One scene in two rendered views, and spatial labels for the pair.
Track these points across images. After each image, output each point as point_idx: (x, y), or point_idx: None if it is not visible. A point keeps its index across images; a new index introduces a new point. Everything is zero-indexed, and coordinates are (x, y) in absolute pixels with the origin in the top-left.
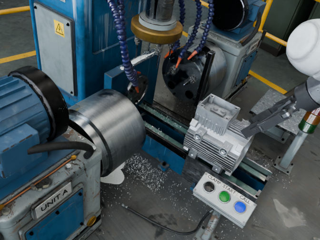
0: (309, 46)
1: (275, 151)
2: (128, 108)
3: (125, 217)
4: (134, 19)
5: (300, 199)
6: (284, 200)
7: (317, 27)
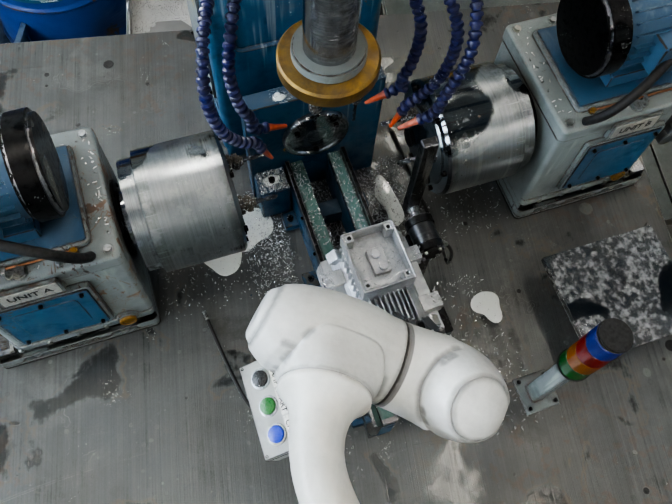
0: (247, 337)
1: (549, 357)
2: (216, 193)
3: (195, 332)
4: (290, 30)
5: (504, 467)
6: (471, 450)
7: (265, 317)
